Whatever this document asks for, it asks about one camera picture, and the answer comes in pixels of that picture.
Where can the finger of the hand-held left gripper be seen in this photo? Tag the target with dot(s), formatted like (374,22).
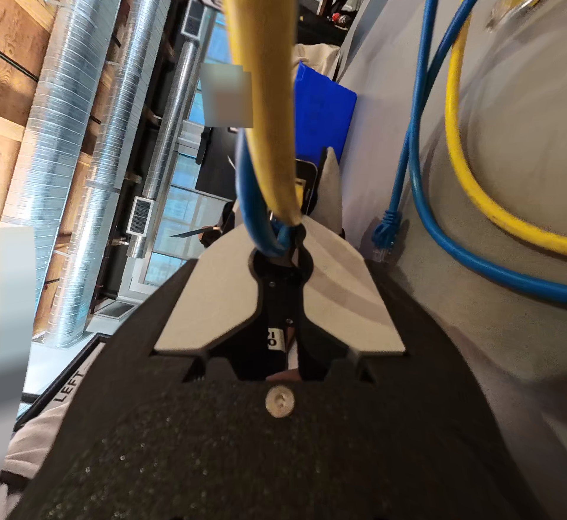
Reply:
(332,192)

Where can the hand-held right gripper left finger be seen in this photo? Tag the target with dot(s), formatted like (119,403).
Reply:
(212,303)

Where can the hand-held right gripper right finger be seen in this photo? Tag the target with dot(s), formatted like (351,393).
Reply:
(350,303)

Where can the black ethernet port adapter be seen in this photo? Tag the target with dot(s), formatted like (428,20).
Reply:
(308,170)

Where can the blue plastic bin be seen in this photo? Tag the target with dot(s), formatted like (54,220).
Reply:
(323,112)

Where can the narrow metal vent pipe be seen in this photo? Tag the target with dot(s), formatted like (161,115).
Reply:
(172,121)

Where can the person's white garment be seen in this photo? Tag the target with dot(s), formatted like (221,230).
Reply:
(31,444)

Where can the large smooth metal duct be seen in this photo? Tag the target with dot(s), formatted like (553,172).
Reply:
(119,130)

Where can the wide spiral metal duct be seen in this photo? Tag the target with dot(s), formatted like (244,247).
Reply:
(57,108)

